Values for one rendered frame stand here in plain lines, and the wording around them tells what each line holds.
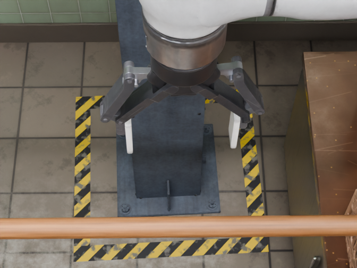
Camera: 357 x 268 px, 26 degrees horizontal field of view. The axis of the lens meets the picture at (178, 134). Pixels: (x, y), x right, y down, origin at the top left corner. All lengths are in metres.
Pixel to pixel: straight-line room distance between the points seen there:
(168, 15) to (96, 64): 1.98
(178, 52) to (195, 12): 0.07
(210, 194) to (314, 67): 0.63
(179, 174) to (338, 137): 0.58
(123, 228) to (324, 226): 0.28
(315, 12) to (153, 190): 1.69
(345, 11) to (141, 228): 0.48
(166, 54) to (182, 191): 1.62
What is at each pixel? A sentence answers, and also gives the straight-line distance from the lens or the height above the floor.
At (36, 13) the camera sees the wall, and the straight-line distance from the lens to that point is 2.69.
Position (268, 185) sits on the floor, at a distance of 2.48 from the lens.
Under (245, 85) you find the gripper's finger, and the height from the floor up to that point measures 1.45.
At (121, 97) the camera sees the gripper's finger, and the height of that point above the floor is 1.44.
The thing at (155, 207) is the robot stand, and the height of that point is 0.01.
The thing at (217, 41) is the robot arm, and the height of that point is 1.57.
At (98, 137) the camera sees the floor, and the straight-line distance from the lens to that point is 2.56.
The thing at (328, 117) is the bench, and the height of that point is 0.58.
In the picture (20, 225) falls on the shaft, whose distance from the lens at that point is 1.12.
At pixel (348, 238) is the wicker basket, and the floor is 0.60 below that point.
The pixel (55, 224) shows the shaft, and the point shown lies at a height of 1.20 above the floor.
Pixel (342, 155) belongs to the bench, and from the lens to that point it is 1.89.
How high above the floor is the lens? 2.20
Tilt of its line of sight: 60 degrees down
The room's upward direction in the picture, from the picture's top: straight up
